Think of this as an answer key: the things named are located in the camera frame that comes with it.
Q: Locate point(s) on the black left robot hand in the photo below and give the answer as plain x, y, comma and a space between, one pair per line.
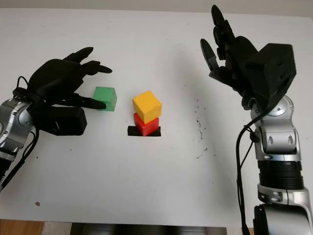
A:
56, 78

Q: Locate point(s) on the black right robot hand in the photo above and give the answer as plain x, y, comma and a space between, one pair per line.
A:
234, 63

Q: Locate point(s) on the green wooden block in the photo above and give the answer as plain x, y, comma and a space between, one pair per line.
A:
105, 98

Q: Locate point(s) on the yellow wooden block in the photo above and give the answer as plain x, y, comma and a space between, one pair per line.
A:
146, 105

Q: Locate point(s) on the red wooden block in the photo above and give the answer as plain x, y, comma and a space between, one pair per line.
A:
149, 126

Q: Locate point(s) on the black tape strip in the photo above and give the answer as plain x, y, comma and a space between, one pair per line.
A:
133, 131

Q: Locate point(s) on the dark robot torso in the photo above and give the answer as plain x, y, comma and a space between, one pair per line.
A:
146, 230

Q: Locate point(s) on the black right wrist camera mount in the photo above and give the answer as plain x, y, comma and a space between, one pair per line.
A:
274, 68

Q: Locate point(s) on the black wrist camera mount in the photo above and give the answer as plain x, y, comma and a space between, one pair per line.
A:
274, 68
66, 120

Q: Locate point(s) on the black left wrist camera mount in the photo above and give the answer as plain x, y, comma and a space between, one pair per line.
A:
66, 120

